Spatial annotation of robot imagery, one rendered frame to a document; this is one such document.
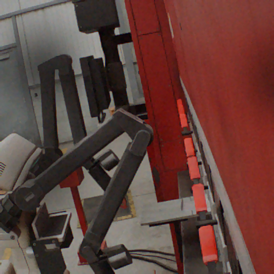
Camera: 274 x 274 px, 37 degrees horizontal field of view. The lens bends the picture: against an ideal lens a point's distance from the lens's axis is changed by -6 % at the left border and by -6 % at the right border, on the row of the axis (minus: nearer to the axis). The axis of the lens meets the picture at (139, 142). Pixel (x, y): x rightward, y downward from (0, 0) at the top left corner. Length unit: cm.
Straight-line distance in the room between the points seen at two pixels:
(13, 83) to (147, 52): 663
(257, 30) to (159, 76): 217
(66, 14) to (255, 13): 847
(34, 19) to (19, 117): 200
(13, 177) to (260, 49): 129
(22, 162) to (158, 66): 115
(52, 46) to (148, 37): 639
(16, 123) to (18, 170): 749
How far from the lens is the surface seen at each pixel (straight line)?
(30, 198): 127
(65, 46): 860
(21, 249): 158
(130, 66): 833
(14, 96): 884
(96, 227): 128
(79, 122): 166
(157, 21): 234
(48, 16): 870
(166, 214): 156
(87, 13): 253
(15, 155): 142
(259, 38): 18
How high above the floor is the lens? 159
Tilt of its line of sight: 12 degrees down
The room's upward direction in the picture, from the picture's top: 12 degrees counter-clockwise
